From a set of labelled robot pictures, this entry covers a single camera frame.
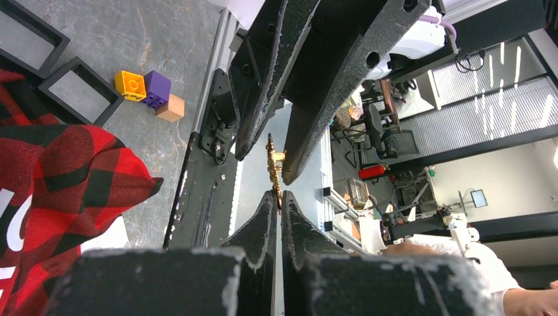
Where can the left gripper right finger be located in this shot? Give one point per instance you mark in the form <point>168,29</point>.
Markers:
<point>320,278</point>

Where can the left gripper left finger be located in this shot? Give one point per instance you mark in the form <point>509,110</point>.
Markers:
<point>235,278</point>

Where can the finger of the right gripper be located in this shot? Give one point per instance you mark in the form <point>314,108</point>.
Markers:
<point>347,39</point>
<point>262,64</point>

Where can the gold brooch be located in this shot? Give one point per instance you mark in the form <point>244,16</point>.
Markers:
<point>274,167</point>

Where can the red black plaid shirt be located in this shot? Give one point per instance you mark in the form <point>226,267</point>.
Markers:
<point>61,186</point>

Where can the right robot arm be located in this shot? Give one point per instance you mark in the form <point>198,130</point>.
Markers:
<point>424,39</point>

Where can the wooden cube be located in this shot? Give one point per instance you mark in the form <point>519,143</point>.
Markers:
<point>173,110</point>

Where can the purple toy brick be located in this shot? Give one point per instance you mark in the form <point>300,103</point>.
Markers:
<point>157,89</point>

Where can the yellow toy brick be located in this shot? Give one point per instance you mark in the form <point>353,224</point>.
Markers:
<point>130,85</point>

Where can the black square frame near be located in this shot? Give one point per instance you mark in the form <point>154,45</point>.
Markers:
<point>76,94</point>

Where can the black square frame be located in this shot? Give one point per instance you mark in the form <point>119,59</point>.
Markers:
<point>29,45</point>
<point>76,94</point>

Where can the black square frame far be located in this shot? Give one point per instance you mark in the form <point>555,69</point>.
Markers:
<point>29,45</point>

